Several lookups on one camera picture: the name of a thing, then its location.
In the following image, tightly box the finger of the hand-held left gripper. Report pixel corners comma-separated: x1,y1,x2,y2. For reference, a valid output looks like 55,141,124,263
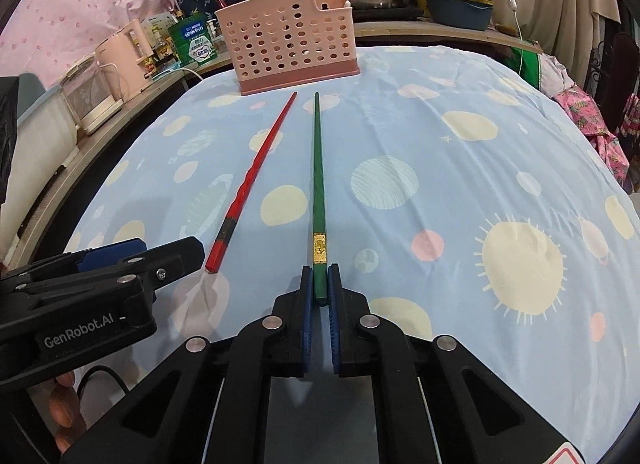
20,236,206,298
0,238,149,291

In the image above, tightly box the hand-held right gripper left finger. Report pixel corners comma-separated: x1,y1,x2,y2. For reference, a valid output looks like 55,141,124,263
60,266,314,464

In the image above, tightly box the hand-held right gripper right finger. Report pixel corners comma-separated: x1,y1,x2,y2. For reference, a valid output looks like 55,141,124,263
328,266,587,464

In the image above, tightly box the green chopstick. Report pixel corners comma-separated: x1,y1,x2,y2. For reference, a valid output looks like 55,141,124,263
311,92,330,306

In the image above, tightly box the pink perforated plastic basket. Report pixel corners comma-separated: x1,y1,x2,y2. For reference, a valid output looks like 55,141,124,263
214,0,361,97

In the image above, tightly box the person's left hand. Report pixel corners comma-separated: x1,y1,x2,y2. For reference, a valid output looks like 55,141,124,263
49,370,85,456

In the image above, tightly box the white countertop appliance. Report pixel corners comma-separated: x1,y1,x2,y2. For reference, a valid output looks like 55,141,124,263
61,55,124,136

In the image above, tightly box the blue spotted tablecloth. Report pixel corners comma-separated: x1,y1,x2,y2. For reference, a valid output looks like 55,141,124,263
65,44,640,464

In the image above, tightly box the pink electric kettle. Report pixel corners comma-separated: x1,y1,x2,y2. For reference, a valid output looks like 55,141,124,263
94,19,152,91

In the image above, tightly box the cluster of small bottles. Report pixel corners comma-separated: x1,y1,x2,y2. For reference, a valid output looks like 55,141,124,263
139,18,174,78

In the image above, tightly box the black induction cooker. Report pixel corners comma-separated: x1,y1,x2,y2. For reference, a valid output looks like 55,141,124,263
351,5,427,23

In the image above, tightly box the green cloth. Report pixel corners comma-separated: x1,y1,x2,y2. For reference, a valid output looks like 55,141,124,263
519,48,544,91

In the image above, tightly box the pink flowered cloth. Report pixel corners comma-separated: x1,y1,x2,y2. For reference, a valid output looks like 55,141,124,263
551,78,637,196

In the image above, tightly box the stack of teal dishes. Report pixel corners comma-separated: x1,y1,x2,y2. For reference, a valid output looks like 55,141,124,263
416,0,494,31

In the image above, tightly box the dark chair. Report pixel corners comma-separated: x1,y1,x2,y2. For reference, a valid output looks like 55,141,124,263
611,30,640,136

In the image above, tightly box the black cable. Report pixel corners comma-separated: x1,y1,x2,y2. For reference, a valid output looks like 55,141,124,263
74,365,132,396

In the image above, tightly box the white power cord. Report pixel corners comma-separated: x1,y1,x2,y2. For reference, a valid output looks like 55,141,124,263
149,67,204,83

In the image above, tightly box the white cord with switch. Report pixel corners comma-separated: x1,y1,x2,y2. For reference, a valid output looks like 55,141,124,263
486,0,524,71

